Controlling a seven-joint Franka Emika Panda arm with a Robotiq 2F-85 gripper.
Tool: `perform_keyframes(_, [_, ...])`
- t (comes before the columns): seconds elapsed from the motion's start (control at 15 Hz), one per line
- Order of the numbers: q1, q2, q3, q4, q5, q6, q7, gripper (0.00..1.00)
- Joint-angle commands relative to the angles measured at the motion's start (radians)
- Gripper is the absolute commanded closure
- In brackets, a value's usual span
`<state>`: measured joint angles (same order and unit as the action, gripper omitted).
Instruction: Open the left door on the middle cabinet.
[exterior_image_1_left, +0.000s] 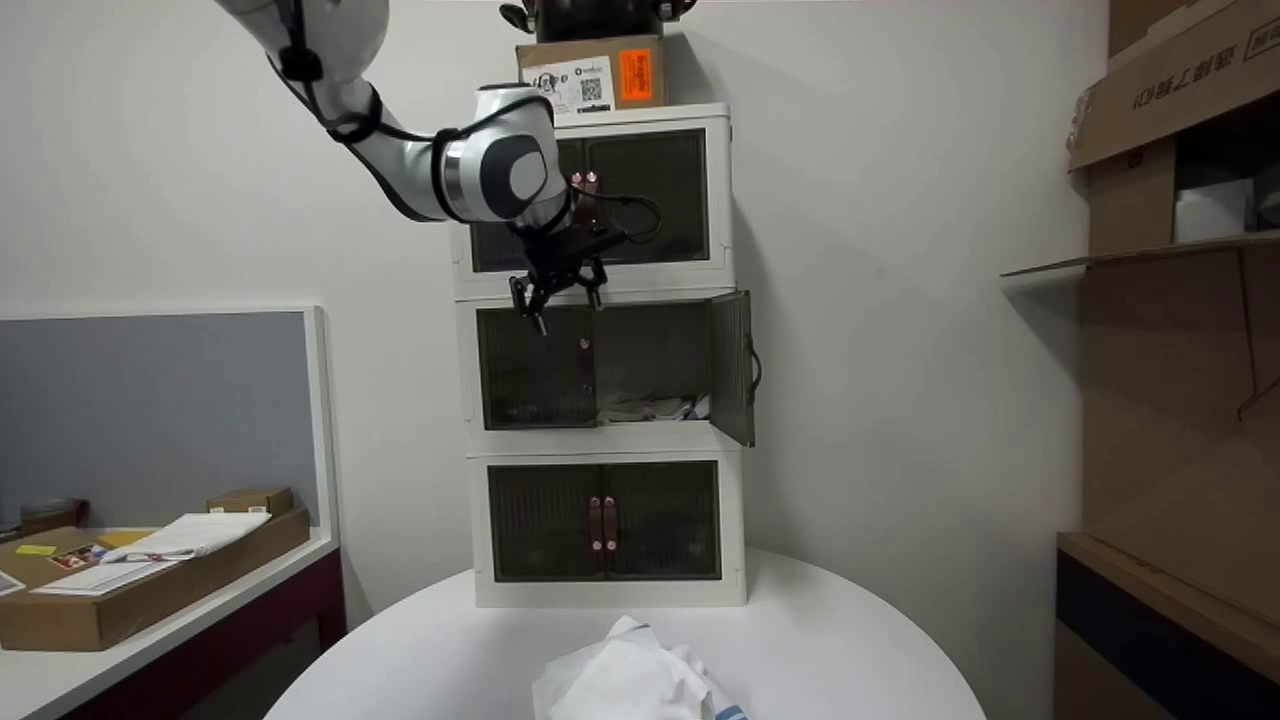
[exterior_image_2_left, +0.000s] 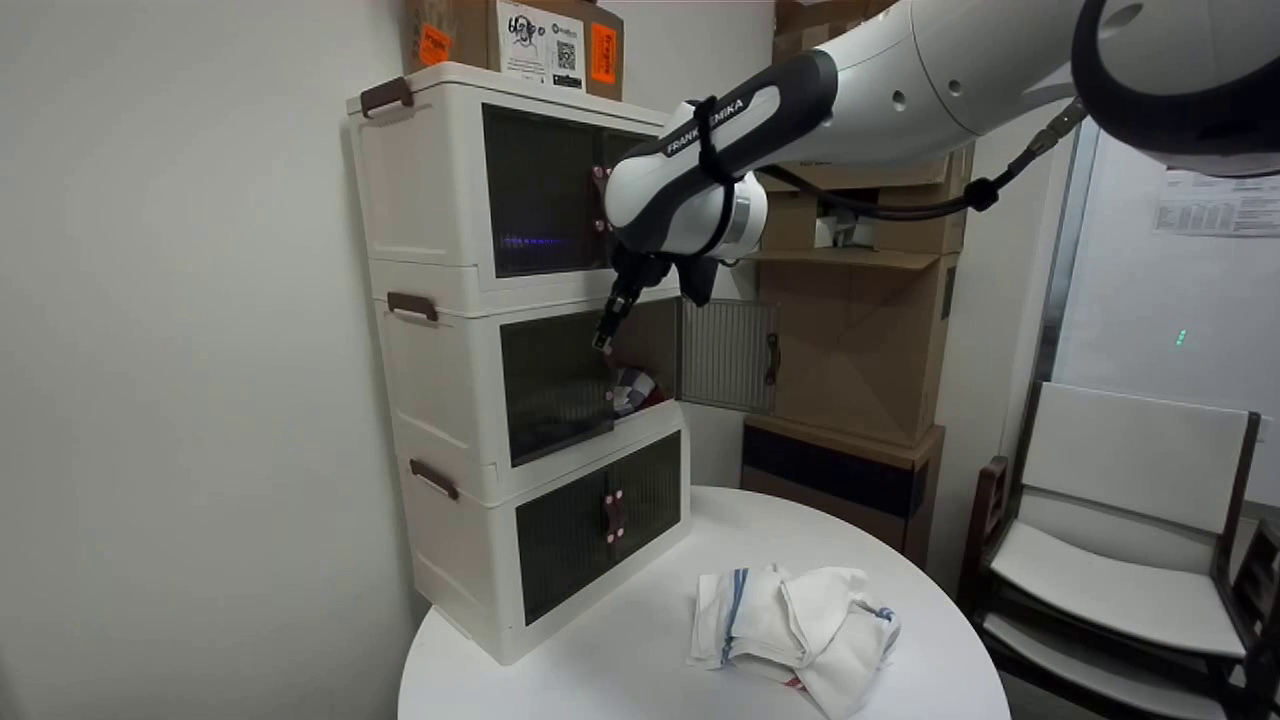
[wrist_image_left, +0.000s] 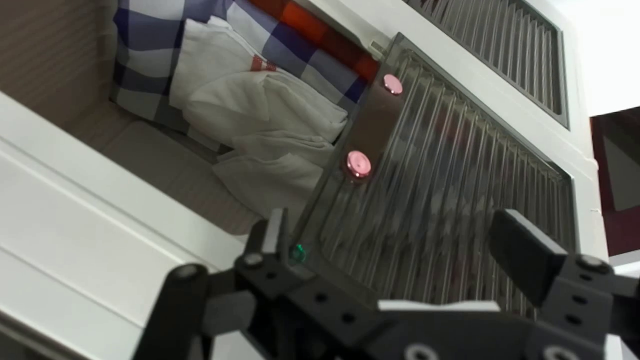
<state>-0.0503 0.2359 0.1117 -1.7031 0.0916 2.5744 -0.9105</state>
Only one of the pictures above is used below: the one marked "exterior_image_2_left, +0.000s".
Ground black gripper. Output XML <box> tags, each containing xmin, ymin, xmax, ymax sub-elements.
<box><xmin>591</xmin><ymin>246</ymin><xmax>678</xmax><ymax>359</ymax></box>

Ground dark translucent cabinet door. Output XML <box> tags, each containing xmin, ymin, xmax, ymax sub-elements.
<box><xmin>479</xmin><ymin>101</ymin><xmax>617</xmax><ymax>282</ymax></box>
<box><xmin>510</xmin><ymin>469</ymin><xmax>619</xmax><ymax>628</ymax></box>
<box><xmin>606</xmin><ymin>432</ymin><xmax>686</xmax><ymax>551</ymax></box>
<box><xmin>498</xmin><ymin>310</ymin><xmax>619</xmax><ymax>474</ymax></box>
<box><xmin>677</xmin><ymin>293</ymin><xmax>778</xmax><ymax>421</ymax></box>

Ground packets inside cabinet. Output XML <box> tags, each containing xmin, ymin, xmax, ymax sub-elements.
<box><xmin>602</xmin><ymin>370</ymin><xmax>662</xmax><ymax>421</ymax></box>

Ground white stackable storage cabinet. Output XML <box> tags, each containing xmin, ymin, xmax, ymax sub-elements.
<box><xmin>338</xmin><ymin>61</ymin><xmax>699</xmax><ymax>322</ymax></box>
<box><xmin>365</xmin><ymin>261</ymin><xmax>696</xmax><ymax>514</ymax></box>
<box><xmin>393</xmin><ymin>411</ymin><xmax>696</xmax><ymax>668</ymax></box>

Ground cardboard box with dark band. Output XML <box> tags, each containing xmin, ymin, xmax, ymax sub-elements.
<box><xmin>734</xmin><ymin>411</ymin><xmax>951</xmax><ymax>570</ymax></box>

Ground cardboard box with orange stickers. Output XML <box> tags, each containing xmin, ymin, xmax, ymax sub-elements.
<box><xmin>399</xmin><ymin>0</ymin><xmax>628</xmax><ymax>104</ymax></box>

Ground plain tall cardboard box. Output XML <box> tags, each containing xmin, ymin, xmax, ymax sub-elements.
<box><xmin>769</xmin><ymin>0</ymin><xmax>901</xmax><ymax>63</ymax></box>

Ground white cloth with blue stripe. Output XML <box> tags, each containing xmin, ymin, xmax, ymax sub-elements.
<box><xmin>685</xmin><ymin>563</ymin><xmax>903</xmax><ymax>720</ymax></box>

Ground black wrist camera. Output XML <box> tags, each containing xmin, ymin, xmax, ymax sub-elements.
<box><xmin>670</xmin><ymin>254</ymin><xmax>723</xmax><ymax>313</ymax></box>

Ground brown cabinet side handle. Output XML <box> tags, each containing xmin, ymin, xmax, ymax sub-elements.
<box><xmin>384</xmin><ymin>290</ymin><xmax>443</xmax><ymax>329</ymax></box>
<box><xmin>406</xmin><ymin>456</ymin><xmax>463</xmax><ymax>505</ymax></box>
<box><xmin>354</xmin><ymin>77</ymin><xmax>420</xmax><ymax>126</ymax></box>

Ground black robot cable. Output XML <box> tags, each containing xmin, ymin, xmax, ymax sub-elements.
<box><xmin>762</xmin><ymin>97</ymin><xmax>1092</xmax><ymax>230</ymax></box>

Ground white chair with dark frame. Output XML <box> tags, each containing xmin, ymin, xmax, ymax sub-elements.
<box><xmin>955</xmin><ymin>379</ymin><xmax>1280</xmax><ymax>720</ymax></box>

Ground wall poster with red header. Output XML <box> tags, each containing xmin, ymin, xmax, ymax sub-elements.
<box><xmin>1146</xmin><ymin>163</ymin><xmax>1280</xmax><ymax>246</ymax></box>

